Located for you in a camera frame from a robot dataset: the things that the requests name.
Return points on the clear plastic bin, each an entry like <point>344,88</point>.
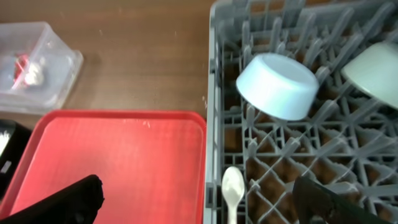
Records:
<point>62,66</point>

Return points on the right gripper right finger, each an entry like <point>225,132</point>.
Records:
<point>311,199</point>

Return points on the white tissue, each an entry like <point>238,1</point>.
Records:
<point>35,73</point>

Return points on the grey dishwasher rack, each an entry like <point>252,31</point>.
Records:
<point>347,142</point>

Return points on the red serving tray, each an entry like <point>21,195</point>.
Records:
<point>151,163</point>

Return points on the light blue rice bowl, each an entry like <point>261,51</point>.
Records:
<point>278,86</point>

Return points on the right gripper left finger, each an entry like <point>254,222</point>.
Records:
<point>76,204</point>

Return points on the mint green bowl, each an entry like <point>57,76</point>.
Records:
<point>374,72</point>

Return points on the black tray bin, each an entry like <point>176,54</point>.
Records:
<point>14,138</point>

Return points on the red snack wrapper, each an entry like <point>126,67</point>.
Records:
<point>21,61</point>

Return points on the white plastic spoon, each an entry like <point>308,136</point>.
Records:
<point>233,190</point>

